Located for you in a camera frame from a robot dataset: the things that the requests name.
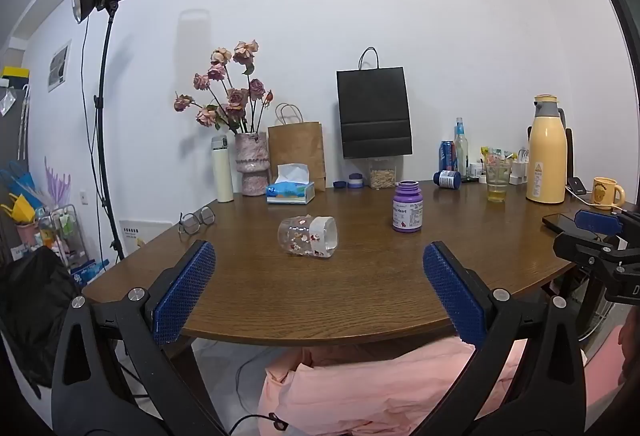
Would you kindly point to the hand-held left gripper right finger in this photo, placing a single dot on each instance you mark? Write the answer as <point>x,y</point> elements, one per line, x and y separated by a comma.
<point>455,298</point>

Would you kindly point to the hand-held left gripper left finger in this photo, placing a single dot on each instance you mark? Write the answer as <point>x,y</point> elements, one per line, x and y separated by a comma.
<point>184,293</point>

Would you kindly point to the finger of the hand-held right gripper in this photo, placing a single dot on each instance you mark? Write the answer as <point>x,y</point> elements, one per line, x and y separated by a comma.
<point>597,221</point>
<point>582,250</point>

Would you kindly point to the floral glass cup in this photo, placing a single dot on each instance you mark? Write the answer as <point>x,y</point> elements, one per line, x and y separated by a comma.
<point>307,237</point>

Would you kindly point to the person's right forearm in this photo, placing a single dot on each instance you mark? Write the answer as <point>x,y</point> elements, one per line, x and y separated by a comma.
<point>607,366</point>

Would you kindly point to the yellow mug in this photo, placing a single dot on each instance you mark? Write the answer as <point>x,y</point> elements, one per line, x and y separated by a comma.
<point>606,192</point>

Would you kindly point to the black smartphone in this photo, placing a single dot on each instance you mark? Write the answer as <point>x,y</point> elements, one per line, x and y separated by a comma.
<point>559,222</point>

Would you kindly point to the black eyeglasses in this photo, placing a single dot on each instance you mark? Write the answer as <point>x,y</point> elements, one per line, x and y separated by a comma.
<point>196,219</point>

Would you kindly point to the yellow thermos jug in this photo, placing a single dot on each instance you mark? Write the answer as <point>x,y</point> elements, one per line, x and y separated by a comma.
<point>546,155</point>

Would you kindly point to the purple supplement bottle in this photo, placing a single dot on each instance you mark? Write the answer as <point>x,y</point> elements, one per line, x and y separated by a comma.
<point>407,208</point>

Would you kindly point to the drinking glass with yellow liquid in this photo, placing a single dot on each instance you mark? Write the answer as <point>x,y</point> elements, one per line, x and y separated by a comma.
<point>498,183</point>

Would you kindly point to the dark blue pill bottle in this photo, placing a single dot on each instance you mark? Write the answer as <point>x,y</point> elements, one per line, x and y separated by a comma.
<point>447,179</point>

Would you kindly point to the person's pink clothing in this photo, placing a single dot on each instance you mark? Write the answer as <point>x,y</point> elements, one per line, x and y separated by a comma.
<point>370,386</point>

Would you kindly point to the colourful snack packets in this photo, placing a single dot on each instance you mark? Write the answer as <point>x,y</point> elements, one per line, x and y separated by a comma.
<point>492,154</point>

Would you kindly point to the white thermos bottle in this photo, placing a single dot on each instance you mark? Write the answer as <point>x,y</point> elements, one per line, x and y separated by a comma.
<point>222,170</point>

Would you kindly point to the blue soda can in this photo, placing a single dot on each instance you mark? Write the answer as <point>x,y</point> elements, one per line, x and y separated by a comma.
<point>445,156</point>

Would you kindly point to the clear jar of oats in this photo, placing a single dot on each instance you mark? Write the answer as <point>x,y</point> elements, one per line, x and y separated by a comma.
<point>382,175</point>

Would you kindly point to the blue tissue box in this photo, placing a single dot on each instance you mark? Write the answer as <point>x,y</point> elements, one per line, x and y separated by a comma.
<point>290,192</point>

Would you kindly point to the pink ceramic vase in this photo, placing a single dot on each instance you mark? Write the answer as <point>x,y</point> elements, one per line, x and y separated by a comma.
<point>252,163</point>

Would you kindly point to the clear glass bottle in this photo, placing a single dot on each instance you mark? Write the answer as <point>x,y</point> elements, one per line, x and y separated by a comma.
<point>461,148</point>

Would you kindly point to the small white cream jar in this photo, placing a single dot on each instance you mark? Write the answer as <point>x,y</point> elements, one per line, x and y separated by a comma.
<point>355,181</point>

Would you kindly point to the purple ribbon bundle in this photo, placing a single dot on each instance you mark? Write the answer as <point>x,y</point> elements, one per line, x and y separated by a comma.
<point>57,186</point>

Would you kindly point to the black light stand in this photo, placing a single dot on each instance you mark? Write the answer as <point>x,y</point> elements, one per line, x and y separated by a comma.
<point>103,130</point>

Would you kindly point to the brown paper bag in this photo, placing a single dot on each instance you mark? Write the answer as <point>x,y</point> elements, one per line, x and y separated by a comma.
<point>297,150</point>

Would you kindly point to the yellow paper bag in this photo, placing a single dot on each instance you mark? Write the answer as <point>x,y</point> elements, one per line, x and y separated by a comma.
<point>20,208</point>

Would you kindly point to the blue paper bag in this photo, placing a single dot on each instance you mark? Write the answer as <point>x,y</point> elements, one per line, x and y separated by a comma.
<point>19,183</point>

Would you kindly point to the black paper bag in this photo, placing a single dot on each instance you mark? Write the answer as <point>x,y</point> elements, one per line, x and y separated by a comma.
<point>374,113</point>

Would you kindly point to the dried pink roses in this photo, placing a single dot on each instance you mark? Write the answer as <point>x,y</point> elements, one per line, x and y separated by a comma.
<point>227,88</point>

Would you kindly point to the white wall box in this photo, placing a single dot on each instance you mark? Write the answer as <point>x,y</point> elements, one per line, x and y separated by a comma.
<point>132,233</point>

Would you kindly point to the wall poster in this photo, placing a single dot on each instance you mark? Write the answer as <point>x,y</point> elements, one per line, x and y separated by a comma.
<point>58,66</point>

